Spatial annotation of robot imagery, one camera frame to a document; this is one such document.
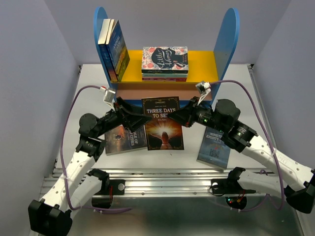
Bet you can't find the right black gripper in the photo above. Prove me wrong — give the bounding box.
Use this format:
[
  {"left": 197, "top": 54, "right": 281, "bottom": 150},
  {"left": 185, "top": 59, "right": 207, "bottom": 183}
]
[{"left": 167, "top": 96, "right": 226, "bottom": 133}]

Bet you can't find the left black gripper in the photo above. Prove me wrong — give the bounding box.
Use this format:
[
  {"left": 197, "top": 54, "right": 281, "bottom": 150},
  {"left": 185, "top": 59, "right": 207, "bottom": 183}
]
[{"left": 96, "top": 96, "right": 152, "bottom": 137}]

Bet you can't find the Three Days To See book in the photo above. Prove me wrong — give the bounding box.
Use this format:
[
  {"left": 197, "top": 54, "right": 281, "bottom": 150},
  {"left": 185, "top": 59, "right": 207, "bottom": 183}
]
[{"left": 142, "top": 96, "right": 184, "bottom": 150}]

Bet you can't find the Animal Farm book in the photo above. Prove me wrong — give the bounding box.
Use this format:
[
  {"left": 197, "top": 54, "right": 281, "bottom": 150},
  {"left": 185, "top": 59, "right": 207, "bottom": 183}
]
[{"left": 106, "top": 19, "right": 130, "bottom": 82}]

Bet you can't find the Jane Eyre blue book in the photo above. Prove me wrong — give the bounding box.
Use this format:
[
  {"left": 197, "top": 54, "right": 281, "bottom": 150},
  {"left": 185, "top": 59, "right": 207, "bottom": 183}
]
[{"left": 98, "top": 19, "right": 118, "bottom": 83}]

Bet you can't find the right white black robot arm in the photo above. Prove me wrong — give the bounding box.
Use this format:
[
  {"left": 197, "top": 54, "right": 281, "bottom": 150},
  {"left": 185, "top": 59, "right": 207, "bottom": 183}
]
[{"left": 168, "top": 97, "right": 315, "bottom": 214}]

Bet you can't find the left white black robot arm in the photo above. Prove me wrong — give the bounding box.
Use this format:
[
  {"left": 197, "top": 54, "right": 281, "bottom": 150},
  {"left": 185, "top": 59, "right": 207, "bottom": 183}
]
[{"left": 28, "top": 97, "right": 152, "bottom": 236}]

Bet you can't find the red spine book in stack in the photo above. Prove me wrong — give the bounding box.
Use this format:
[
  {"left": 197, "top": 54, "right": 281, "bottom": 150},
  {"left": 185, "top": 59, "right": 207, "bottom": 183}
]
[{"left": 142, "top": 77, "right": 187, "bottom": 82}]

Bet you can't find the green spine book in stack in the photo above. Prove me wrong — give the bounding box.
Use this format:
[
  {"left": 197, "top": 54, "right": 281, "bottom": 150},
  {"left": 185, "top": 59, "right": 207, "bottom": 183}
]
[{"left": 142, "top": 73, "right": 188, "bottom": 78}]

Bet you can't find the dark brown book underneath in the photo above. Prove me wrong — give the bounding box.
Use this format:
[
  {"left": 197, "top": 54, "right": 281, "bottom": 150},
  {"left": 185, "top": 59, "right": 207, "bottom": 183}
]
[{"left": 104, "top": 125, "right": 147, "bottom": 155}]

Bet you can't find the Nineteen Eighty-Four blue book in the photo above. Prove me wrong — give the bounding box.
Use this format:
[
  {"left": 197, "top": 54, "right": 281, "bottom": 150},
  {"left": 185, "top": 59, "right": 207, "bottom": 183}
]
[{"left": 196, "top": 127, "right": 230, "bottom": 170}]

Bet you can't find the blue yellow wooden bookshelf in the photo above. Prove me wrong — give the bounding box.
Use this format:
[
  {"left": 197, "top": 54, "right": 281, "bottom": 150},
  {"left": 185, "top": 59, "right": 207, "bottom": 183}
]
[{"left": 103, "top": 8, "right": 240, "bottom": 106}]

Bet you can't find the Little Women floral book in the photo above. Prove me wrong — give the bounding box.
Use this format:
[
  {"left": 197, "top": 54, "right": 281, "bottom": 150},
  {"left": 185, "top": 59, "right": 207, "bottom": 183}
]
[{"left": 141, "top": 47, "right": 189, "bottom": 74}]

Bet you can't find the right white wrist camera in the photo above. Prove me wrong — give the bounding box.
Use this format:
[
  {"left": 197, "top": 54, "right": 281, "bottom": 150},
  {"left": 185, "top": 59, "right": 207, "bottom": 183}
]
[{"left": 195, "top": 81, "right": 211, "bottom": 106}]

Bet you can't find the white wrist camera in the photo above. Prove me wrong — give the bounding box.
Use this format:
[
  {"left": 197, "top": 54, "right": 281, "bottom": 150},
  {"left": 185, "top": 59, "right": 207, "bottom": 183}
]
[
  {"left": 195, "top": 81, "right": 211, "bottom": 106},
  {"left": 99, "top": 86, "right": 116, "bottom": 107}
]

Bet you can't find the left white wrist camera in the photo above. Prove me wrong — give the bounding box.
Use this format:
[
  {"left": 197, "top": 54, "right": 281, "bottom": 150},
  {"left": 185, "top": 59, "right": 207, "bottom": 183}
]
[{"left": 99, "top": 86, "right": 116, "bottom": 107}]

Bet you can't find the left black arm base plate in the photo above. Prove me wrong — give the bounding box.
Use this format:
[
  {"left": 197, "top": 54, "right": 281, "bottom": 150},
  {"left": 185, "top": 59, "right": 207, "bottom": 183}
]
[{"left": 94, "top": 179, "right": 126, "bottom": 196}]

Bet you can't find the aluminium rail frame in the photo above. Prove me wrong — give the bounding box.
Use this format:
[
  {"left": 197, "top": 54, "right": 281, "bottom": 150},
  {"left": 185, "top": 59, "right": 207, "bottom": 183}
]
[{"left": 39, "top": 64, "right": 297, "bottom": 236}]

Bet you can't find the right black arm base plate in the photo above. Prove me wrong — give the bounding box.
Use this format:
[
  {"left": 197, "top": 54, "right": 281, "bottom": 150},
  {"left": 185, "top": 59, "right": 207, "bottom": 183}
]
[{"left": 211, "top": 178, "right": 256, "bottom": 195}]

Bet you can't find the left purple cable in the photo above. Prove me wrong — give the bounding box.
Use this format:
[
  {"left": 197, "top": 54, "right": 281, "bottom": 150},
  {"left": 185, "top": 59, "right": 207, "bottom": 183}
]
[{"left": 60, "top": 85, "right": 132, "bottom": 215}]

